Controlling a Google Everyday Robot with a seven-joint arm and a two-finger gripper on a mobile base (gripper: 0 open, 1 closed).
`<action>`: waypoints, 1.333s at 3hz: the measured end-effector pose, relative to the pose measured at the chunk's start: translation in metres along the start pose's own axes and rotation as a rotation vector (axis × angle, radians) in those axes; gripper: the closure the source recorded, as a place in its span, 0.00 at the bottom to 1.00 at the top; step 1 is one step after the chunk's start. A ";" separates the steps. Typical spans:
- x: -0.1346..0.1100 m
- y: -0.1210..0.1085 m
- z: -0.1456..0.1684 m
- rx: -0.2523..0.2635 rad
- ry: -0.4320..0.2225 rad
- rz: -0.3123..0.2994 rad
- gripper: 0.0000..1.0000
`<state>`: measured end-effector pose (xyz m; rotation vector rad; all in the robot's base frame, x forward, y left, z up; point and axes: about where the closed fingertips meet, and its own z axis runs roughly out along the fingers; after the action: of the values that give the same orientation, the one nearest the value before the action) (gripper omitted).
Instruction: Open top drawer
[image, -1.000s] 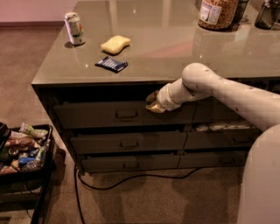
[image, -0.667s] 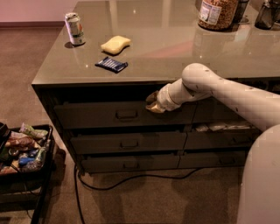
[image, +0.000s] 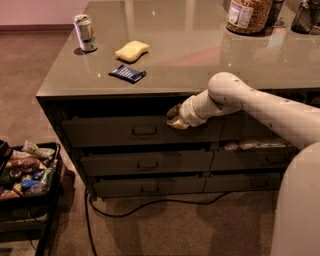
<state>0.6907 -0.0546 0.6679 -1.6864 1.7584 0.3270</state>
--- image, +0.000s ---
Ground dark glass pitcher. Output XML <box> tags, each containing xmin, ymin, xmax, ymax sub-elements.
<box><xmin>291</xmin><ymin>0</ymin><xmax>320</xmax><ymax>34</ymax></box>

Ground blue snack bar wrapper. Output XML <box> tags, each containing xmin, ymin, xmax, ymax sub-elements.
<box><xmin>108</xmin><ymin>65</ymin><xmax>146</xmax><ymax>84</ymax></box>

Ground green snack bag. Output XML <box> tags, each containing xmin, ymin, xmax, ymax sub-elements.
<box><xmin>22</xmin><ymin>140</ymin><xmax>55</xmax><ymax>159</ymax></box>

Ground white packets in drawer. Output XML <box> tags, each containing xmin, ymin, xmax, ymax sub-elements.
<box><xmin>221</xmin><ymin>139</ymin><xmax>289</xmax><ymax>151</ymax></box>

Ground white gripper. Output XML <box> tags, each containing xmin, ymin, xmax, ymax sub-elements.
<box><xmin>166</xmin><ymin>96</ymin><xmax>205</xmax><ymax>129</ymax></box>

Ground white green soda can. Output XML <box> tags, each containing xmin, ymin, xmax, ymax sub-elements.
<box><xmin>74</xmin><ymin>14</ymin><xmax>98</xmax><ymax>52</ymax></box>

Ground grey drawer cabinet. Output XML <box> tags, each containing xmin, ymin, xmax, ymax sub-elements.
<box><xmin>37</xmin><ymin>0</ymin><xmax>320</xmax><ymax>197</ymax></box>

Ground black power cable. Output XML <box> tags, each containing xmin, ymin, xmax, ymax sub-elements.
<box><xmin>83</xmin><ymin>187</ymin><xmax>234</xmax><ymax>256</ymax></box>

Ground blue snack packet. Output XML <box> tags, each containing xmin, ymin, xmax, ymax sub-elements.
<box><xmin>21</xmin><ymin>180</ymin><xmax>39</xmax><ymax>190</ymax></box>

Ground black snack cart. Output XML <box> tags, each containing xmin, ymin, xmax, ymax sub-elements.
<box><xmin>0</xmin><ymin>142</ymin><xmax>63</xmax><ymax>256</ymax></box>

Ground grey drawer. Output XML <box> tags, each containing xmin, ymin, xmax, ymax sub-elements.
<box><xmin>93</xmin><ymin>175</ymin><xmax>205</xmax><ymax>198</ymax></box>
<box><xmin>62</xmin><ymin>116</ymin><xmax>224</xmax><ymax>147</ymax></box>
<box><xmin>203</xmin><ymin>172</ymin><xmax>282</xmax><ymax>193</ymax></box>
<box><xmin>80</xmin><ymin>150</ymin><xmax>213</xmax><ymax>177</ymax></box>
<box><xmin>220</xmin><ymin>112</ymin><xmax>273</xmax><ymax>140</ymax></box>
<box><xmin>211</xmin><ymin>147</ymin><xmax>297</xmax><ymax>171</ymax></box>

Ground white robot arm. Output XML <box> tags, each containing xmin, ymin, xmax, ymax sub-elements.
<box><xmin>167</xmin><ymin>72</ymin><xmax>320</xmax><ymax>256</ymax></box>

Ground brown snack bag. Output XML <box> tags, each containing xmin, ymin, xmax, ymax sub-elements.
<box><xmin>6</xmin><ymin>156</ymin><xmax>41</xmax><ymax>169</ymax></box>

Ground yellow sponge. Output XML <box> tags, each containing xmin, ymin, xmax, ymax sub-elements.
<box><xmin>115</xmin><ymin>41</ymin><xmax>150</xmax><ymax>63</ymax></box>

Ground large clear nut jar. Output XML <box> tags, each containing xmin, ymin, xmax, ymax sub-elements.
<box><xmin>226</xmin><ymin>0</ymin><xmax>272</xmax><ymax>35</ymax></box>

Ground dark jar behind nut jar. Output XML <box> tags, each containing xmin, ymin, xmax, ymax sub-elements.
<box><xmin>266</xmin><ymin>0</ymin><xmax>285</xmax><ymax>26</ymax></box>

